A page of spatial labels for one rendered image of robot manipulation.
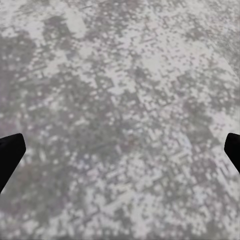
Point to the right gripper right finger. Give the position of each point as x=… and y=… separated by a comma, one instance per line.
x=232, y=149

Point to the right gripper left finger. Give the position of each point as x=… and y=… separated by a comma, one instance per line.
x=12, y=149

